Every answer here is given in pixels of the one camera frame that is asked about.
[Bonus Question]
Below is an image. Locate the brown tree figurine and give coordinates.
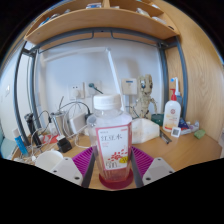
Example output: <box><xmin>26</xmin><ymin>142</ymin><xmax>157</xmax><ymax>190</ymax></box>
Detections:
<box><xmin>133</xmin><ymin>74</ymin><xmax>158</xmax><ymax>120</ymax></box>

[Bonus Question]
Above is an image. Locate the small white thermometer display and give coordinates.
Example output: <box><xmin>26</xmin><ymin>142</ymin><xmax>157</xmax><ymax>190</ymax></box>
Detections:
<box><xmin>170</xmin><ymin>126</ymin><xmax>182</xmax><ymax>138</ymax></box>

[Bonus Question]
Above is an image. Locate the black upright device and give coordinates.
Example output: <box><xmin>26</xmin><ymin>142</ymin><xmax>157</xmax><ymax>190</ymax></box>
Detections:
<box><xmin>24</xmin><ymin>113</ymin><xmax>43</xmax><ymax>148</ymax></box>

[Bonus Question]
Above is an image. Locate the clear bottle with pink drink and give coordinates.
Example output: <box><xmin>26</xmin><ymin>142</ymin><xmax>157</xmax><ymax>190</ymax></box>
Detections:
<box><xmin>87</xmin><ymin>93</ymin><xmax>133</xmax><ymax>183</ymax></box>

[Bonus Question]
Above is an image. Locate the small black charger block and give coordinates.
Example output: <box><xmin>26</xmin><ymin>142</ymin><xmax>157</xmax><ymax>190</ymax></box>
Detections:
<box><xmin>56</xmin><ymin>134</ymin><xmax>73</xmax><ymax>153</ymax></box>

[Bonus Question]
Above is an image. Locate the white blue spray bottle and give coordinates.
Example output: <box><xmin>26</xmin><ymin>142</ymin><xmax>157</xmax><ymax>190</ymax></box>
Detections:
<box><xmin>170</xmin><ymin>77</ymin><xmax>184</xmax><ymax>111</ymax></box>

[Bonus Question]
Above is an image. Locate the dark green bowl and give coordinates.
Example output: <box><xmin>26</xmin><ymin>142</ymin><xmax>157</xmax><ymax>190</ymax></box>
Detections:
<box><xmin>150</xmin><ymin>113</ymin><xmax>165</xmax><ymax>127</ymax></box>

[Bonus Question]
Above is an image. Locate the white power adapter box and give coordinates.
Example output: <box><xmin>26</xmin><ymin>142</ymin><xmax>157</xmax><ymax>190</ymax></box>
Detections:
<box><xmin>68</xmin><ymin>112</ymin><xmax>88</xmax><ymax>135</ymax></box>

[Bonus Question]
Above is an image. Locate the steel mug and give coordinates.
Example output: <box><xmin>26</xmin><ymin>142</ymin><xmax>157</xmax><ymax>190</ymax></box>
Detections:
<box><xmin>50</xmin><ymin>111</ymin><xmax>67</xmax><ymax>137</ymax></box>

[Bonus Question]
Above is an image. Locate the white wall network box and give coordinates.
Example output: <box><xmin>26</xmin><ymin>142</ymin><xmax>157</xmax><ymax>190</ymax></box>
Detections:
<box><xmin>121</xmin><ymin>78</ymin><xmax>138</xmax><ymax>95</ymax></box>

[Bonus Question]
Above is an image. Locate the small green sponge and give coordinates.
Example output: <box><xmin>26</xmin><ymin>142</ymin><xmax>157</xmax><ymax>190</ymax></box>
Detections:
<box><xmin>193</xmin><ymin>129</ymin><xmax>207</xmax><ymax>140</ymax></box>

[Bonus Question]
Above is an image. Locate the bed with teal sheet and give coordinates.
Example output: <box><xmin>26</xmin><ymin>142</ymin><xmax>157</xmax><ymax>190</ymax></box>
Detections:
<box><xmin>0</xmin><ymin>131</ymin><xmax>18</xmax><ymax>160</ymax></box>

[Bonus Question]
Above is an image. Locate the white wall outlet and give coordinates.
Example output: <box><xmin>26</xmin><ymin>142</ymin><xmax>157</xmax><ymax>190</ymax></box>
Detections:
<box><xmin>68</xmin><ymin>83</ymin><xmax>85</xmax><ymax>99</ymax></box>
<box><xmin>87</xmin><ymin>80</ymin><xmax>103</xmax><ymax>96</ymax></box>

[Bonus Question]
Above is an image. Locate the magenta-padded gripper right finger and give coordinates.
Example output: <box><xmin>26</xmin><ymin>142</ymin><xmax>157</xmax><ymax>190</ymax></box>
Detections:
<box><xmin>130</xmin><ymin>145</ymin><xmax>176</xmax><ymax>188</ymax></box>

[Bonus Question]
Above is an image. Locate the dark pen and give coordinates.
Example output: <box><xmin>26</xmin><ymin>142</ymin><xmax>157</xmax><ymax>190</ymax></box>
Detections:
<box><xmin>159</xmin><ymin>129</ymin><xmax>173</xmax><ymax>144</ymax></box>

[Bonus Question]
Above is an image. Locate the white lotion bottle red pump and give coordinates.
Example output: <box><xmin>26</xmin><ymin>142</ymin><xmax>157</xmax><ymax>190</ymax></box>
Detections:
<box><xmin>162</xmin><ymin>88</ymin><xmax>182</xmax><ymax>133</ymax></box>

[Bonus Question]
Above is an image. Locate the white desk lamp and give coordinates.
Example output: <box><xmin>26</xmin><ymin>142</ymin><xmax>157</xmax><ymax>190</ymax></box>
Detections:
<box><xmin>41</xmin><ymin>46</ymin><xmax>126</xmax><ymax>113</ymax></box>

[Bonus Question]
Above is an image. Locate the white tissue box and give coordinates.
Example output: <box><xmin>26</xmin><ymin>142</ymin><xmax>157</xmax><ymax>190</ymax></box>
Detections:
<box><xmin>131</xmin><ymin>117</ymin><xmax>161</xmax><ymax>145</ymax></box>

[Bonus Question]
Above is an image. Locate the grey metal desk frame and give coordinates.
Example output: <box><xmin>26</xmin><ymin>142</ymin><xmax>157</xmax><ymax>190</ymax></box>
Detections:
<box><xmin>13</xmin><ymin>27</ymin><xmax>189</xmax><ymax>148</ymax></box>

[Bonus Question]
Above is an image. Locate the wooden shelf unit with items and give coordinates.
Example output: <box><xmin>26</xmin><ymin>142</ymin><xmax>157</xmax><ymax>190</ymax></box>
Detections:
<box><xmin>23</xmin><ymin>0</ymin><xmax>181</xmax><ymax>47</ymax></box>

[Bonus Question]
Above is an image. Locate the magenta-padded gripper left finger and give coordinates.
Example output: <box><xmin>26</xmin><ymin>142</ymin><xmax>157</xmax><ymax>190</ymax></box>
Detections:
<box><xmin>49</xmin><ymin>146</ymin><xmax>98</xmax><ymax>189</ymax></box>

